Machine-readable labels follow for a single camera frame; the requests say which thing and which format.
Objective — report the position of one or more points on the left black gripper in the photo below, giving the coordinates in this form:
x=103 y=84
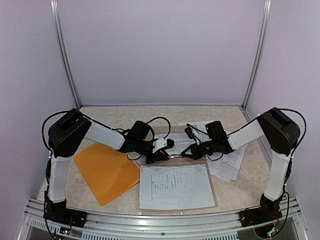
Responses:
x=158 y=156

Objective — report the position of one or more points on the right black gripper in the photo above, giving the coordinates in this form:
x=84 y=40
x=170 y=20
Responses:
x=197 y=155

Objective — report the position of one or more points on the pink-brown file folder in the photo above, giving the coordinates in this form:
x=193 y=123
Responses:
x=178 y=162

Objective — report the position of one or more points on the white sheet dense English text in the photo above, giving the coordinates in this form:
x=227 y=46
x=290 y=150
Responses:
x=181 y=142

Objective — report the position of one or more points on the white printed sheet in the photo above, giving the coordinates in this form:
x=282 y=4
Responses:
x=175 y=188
x=198 y=125

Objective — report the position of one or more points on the orange folder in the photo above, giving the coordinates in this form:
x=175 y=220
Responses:
x=107 y=172

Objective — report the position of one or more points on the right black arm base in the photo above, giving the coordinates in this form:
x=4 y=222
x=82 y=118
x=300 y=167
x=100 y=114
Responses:
x=260 y=215

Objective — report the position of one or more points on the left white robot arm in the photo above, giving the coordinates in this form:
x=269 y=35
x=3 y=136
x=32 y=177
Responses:
x=68 y=132

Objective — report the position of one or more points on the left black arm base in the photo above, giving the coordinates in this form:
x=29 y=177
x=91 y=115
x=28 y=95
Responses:
x=59 y=213

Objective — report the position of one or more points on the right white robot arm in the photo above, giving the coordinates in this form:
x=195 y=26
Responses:
x=282 y=134

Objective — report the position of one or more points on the metal folder clip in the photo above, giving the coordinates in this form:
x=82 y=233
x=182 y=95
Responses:
x=173 y=156

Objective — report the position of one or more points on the white printed sheet back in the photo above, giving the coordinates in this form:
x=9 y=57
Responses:
x=198 y=125

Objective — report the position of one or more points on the white printed sheet dense text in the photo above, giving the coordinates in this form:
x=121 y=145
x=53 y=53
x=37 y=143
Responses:
x=226 y=167

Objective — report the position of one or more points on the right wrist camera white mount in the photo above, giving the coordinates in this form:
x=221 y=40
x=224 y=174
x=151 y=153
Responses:
x=193 y=134

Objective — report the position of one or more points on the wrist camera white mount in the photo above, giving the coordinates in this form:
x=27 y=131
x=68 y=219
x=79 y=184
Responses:
x=162 y=144
x=193 y=134

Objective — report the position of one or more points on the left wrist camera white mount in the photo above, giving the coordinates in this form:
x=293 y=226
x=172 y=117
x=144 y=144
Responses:
x=162 y=144

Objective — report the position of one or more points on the right aluminium frame post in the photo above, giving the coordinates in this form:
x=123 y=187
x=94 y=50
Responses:
x=258 y=53

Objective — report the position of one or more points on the aluminium frame post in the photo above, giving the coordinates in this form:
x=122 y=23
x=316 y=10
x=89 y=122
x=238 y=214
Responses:
x=258 y=53
x=54 y=5

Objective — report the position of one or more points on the left aluminium frame post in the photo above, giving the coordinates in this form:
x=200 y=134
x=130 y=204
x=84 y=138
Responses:
x=54 y=5

